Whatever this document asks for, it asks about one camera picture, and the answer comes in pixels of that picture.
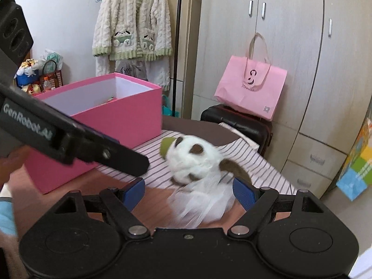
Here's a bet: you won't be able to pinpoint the colourful gift bag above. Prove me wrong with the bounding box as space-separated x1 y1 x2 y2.
335 112 372 202

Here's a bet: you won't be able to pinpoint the striped bed sheet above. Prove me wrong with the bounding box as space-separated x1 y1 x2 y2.
96 129 298 199

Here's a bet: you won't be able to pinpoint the black clothes rack pole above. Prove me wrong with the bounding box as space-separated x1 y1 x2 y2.
171 0 186 120

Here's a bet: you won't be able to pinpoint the light blue cloth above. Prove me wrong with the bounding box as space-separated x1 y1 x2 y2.
0 200 16 237

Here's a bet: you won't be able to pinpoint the teal bag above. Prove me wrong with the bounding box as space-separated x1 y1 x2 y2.
161 94 181 117

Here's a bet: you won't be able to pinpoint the white fluffy pajama pants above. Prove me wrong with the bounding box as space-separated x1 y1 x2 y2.
95 55 171 92

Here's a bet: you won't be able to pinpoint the white green plastic bag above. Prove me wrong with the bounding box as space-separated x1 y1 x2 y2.
38 49 63 70

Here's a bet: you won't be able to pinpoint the white brown plush dog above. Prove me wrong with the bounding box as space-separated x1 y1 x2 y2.
167 135 253 230

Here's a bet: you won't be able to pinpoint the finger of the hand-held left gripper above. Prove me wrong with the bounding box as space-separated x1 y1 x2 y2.
62 123 150 178

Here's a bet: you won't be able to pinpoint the green plush ball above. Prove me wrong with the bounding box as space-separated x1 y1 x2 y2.
160 138 176 159

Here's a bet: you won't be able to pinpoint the flower bouquet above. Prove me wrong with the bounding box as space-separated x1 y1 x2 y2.
14 59 40 88

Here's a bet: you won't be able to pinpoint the brown blanket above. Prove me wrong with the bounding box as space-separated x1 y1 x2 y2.
161 116 242 146

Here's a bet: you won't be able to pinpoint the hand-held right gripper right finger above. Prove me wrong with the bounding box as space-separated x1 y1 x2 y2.
228 177 324 237

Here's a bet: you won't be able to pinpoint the pink paper bag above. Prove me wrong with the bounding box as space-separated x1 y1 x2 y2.
214 33 288 121

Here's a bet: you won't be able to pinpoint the pink cardboard box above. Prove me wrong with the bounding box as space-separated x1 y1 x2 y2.
23 73 163 195

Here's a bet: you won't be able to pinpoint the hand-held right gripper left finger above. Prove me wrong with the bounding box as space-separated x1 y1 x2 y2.
54 177 152 237

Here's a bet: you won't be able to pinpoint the black suitcase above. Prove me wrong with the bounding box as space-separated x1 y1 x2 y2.
200 104 274 159

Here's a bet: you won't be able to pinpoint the beige wardrobe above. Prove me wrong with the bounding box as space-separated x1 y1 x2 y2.
190 0 372 198

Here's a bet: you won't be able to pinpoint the woven basket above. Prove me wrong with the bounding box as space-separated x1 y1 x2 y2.
39 60 63 92

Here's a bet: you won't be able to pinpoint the white green fluffy cardigan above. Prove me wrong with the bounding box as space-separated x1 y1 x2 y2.
92 0 173 62

